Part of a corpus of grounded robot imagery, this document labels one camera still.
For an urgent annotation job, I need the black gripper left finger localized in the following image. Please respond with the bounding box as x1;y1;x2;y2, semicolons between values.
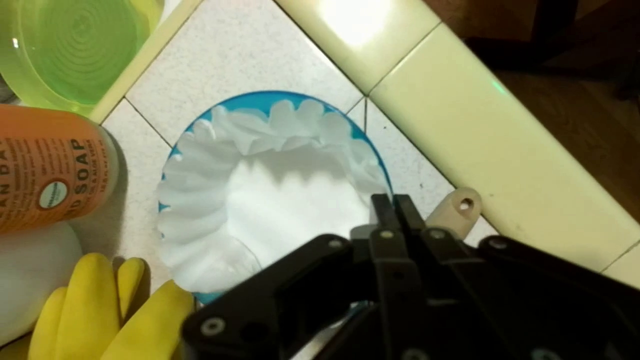
178;192;403;360

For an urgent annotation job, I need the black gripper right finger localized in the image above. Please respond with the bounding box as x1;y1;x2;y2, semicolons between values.
393;193;640;360

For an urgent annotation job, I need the white coffee filter stack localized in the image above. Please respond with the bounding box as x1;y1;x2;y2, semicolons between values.
156;97;391;295

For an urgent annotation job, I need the blue bowl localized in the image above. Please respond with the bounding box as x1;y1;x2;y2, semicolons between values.
156;88;396;308

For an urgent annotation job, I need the green translucent plastic bowl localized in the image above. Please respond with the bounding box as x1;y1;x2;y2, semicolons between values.
0;0;166;116

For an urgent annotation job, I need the yellow banana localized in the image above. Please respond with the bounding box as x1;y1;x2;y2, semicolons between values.
26;249;195;360

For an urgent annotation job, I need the white soap dispenser bottle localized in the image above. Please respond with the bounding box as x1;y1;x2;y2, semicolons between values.
0;221;86;346

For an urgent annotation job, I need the orange soap bottle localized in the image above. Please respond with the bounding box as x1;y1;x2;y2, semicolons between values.
0;104;123;233

